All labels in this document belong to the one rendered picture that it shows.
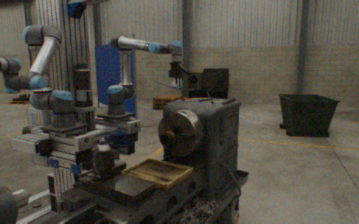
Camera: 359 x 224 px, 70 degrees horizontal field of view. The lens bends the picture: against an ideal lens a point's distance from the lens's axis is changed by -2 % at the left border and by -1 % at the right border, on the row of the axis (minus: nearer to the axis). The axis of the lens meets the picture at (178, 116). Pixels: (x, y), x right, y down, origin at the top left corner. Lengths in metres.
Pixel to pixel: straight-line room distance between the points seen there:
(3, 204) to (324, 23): 11.54
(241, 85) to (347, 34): 4.31
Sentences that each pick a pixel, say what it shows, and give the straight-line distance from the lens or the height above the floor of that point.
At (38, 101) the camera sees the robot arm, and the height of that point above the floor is 1.33.
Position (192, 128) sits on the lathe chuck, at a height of 1.14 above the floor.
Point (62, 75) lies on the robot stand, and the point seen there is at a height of 1.49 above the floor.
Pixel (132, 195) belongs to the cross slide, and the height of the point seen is 0.97.
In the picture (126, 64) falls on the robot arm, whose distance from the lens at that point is 2.23.
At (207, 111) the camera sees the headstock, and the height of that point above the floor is 1.23.
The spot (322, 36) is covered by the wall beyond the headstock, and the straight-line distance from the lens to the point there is 11.76.
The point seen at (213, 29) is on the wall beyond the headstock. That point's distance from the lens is 12.06.
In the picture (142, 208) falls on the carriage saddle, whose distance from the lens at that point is 1.24.
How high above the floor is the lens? 1.53
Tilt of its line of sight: 11 degrees down
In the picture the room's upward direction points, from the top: straight up
